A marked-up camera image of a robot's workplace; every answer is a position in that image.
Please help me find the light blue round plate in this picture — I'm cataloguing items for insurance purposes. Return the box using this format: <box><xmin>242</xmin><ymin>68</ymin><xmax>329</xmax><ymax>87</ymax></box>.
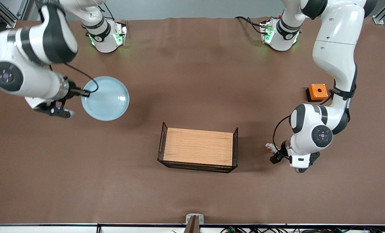
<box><xmin>81</xmin><ymin>76</ymin><xmax>130</xmax><ymax>121</ymax></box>

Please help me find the wooden tray with mesh sides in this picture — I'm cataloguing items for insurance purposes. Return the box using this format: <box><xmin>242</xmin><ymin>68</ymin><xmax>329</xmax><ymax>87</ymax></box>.
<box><xmin>157</xmin><ymin>122</ymin><xmax>239</xmax><ymax>173</ymax></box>

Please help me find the brown table mat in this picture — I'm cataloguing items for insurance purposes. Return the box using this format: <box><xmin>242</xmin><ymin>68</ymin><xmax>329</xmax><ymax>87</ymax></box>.
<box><xmin>0</xmin><ymin>17</ymin><xmax>385</xmax><ymax>226</ymax></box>

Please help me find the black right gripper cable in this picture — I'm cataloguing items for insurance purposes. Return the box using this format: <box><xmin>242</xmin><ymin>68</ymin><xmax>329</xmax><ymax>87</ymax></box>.
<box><xmin>63</xmin><ymin>62</ymin><xmax>99</xmax><ymax>97</ymax></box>

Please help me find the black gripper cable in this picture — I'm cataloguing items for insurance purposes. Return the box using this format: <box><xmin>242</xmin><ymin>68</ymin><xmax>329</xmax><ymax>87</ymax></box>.
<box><xmin>273</xmin><ymin>65</ymin><xmax>357</xmax><ymax>161</ymax></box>
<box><xmin>63</xmin><ymin>62</ymin><xmax>99</xmax><ymax>97</ymax></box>

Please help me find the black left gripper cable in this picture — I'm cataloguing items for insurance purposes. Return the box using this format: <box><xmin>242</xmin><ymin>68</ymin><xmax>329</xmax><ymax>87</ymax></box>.
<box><xmin>273</xmin><ymin>65</ymin><xmax>357</xmax><ymax>161</ymax></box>

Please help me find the bundle of black cables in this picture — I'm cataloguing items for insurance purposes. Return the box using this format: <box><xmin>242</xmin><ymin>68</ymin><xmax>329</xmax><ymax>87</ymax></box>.
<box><xmin>221</xmin><ymin>226</ymin><xmax>385</xmax><ymax>233</ymax></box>

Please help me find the orange button enclosure box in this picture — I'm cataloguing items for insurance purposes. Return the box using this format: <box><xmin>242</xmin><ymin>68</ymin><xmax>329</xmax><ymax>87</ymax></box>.
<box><xmin>306</xmin><ymin>83</ymin><xmax>329</xmax><ymax>103</ymax></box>

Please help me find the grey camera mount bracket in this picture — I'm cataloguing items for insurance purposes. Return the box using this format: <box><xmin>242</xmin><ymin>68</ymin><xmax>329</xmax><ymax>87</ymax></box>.
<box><xmin>183</xmin><ymin>214</ymin><xmax>204</xmax><ymax>233</ymax></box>

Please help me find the white table edge rail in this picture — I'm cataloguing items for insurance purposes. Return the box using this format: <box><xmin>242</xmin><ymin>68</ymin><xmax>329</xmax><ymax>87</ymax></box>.
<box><xmin>0</xmin><ymin>223</ymin><xmax>385</xmax><ymax>233</ymax></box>

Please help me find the black arm base cable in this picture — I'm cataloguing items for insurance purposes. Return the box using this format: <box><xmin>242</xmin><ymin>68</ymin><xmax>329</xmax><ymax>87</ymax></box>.
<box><xmin>234</xmin><ymin>16</ymin><xmax>266</xmax><ymax>34</ymax></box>

